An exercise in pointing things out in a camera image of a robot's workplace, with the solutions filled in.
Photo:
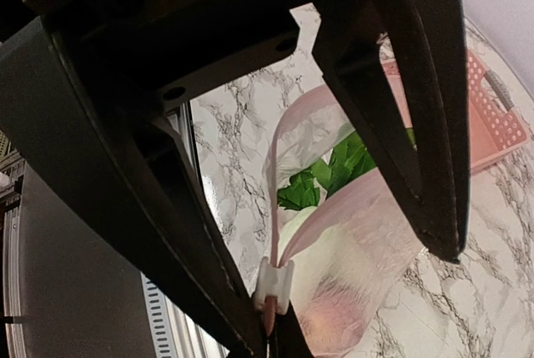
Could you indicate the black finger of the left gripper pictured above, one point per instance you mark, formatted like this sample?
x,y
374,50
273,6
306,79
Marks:
x,y
107,150
398,69

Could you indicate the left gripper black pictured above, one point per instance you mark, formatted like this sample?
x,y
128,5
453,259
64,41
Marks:
x,y
174,50

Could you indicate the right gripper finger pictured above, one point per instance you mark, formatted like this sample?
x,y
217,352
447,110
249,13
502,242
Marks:
x,y
287,339

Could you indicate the white bag zipper slider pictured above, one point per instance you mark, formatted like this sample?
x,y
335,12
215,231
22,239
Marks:
x,y
273,282

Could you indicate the clear zip top bag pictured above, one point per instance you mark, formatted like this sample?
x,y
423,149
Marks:
x,y
339,238

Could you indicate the white cabbage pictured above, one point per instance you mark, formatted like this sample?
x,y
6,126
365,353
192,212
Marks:
x,y
346,188

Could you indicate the pink plastic basket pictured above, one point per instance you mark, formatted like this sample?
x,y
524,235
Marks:
x,y
496,129

